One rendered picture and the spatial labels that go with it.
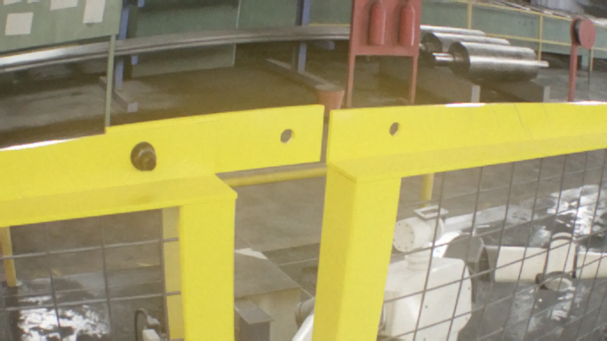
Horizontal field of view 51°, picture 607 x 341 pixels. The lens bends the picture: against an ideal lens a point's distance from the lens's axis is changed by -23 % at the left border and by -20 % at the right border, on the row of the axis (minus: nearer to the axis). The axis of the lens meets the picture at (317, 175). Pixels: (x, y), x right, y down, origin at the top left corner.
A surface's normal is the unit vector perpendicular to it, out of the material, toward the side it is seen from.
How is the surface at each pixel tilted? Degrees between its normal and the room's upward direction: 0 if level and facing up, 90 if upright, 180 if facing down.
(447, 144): 90
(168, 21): 90
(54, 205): 0
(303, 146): 90
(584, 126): 90
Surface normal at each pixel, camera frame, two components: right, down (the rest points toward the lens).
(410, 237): -0.71, 0.10
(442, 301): 0.70, 0.04
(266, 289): 0.08, -0.94
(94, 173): 0.51, 0.32
